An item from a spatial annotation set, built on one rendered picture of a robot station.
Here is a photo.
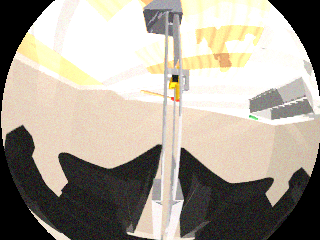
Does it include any flat wooden board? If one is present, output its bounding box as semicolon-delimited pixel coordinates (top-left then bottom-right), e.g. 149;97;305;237
85;0;271;83

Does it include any grey metal roasting tin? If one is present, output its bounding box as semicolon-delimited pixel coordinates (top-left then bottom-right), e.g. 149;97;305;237
249;77;315;120

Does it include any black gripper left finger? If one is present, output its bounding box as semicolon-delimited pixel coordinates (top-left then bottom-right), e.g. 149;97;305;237
59;144;163;233

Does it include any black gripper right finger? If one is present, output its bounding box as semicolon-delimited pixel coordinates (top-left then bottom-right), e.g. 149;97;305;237
177;147;275;239

